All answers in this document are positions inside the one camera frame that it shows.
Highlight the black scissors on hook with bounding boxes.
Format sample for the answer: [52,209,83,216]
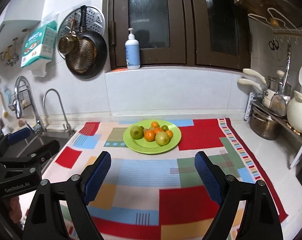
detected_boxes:
[268,39,279,51]

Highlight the large yellow-green pear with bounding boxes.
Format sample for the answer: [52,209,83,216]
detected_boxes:
[155,131,170,146]

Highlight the orange tangerine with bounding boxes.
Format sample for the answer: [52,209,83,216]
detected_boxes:
[144,130,155,142]

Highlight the steel lidded pot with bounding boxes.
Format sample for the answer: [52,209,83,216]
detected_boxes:
[267,76,292,96]

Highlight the brass strainer ladle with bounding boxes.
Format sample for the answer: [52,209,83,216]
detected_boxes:
[58,18,79,55]

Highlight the blue white pump bottle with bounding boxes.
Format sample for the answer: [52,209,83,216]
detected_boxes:
[125,28,141,70]

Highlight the small yellow orange fruit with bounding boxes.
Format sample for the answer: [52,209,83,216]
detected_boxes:
[151,121,160,128]

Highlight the chrome kitchen faucet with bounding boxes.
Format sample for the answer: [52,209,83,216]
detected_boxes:
[14,75,47,134]

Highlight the dark window frame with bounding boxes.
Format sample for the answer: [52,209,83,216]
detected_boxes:
[108,0,251,71]

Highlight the green apple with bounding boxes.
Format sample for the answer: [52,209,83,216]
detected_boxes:
[130,126,143,140]

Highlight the cream handled saucepan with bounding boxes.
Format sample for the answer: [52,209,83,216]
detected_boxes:
[238,68,276,109]

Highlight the colourful patterned mat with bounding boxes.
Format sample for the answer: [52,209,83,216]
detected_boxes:
[44,118,287,239]

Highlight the lime green plate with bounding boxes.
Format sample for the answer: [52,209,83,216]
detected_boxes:
[123,119,182,154]

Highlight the small orange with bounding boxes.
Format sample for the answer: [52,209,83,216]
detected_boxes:
[166,130,173,139]

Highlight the perforated steel steamer plate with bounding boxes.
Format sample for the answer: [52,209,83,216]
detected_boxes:
[56,6,105,46]

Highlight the steel cooking pot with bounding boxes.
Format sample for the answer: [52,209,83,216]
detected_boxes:
[249,106,282,140]

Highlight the green persimmon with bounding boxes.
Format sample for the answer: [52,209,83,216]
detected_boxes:
[161,125,169,131]

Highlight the black frying pan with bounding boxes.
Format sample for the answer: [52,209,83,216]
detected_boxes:
[65,5,107,79]

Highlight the white ceramic jug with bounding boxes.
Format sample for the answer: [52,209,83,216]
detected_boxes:
[287,90,302,134]

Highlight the orange with stem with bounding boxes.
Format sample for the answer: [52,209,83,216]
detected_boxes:
[153,127,164,134]

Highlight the tissue paper pack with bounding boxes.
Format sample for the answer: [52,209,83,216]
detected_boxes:
[20,20,57,70]

